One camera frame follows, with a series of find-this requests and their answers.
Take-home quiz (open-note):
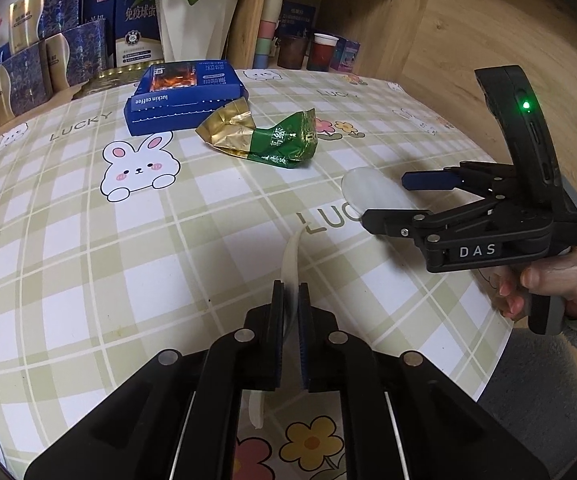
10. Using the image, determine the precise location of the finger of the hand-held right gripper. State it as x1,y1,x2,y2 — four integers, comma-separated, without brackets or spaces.
360,197,554,253
401,161,519,197

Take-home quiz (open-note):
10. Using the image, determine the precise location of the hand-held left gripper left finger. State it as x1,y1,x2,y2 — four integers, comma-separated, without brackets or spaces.
23,280,289,480

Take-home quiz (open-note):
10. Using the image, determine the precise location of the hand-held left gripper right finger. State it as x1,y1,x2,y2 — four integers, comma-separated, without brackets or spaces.
296,282,552,480

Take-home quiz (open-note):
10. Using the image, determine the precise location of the clear plastic lid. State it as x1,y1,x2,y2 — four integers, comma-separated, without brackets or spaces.
341,166,422,217

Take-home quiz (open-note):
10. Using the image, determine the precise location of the white plastic fork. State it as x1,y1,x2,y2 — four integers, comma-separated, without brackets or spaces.
248,229,312,430

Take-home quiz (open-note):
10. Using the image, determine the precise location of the green gold snack wrapper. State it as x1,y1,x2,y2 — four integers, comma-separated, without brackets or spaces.
195,98,318,170

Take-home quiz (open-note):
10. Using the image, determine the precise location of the small purple box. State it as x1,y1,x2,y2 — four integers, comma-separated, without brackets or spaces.
329,37,361,72

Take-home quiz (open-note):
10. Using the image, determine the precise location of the paper cup with dark drink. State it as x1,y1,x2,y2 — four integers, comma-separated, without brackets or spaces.
309,32,341,72

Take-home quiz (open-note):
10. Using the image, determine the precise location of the green checked bunny tablecloth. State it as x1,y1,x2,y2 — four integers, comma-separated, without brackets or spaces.
0,67,534,480

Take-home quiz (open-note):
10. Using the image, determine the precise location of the brown cup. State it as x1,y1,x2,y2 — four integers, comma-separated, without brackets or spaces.
276,34,310,71

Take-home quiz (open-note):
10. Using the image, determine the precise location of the dark blue gift box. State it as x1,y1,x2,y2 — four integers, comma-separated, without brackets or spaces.
277,0,318,41

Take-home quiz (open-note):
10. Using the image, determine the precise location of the stack of pastel cups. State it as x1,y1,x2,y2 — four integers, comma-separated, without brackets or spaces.
254,0,287,69

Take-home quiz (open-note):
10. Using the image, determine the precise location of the person's right leg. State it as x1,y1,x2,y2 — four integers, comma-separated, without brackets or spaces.
479,332,577,466

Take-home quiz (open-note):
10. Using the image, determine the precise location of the blue coffee box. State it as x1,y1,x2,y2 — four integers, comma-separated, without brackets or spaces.
123,59,248,137

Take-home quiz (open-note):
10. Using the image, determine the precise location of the red rose plant white pot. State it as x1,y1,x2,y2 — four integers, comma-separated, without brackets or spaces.
117,0,250,63

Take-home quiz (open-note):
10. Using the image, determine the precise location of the gold leaf tray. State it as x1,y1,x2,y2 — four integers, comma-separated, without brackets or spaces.
71,64,155,101

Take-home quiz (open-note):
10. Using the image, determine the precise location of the blue box with white label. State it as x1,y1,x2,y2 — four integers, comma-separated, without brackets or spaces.
113,0,166,68

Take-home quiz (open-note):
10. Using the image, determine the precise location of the blue gold patterned box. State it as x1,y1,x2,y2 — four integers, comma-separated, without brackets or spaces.
7,0,88,56
42,19,108,92
0,41,53,130

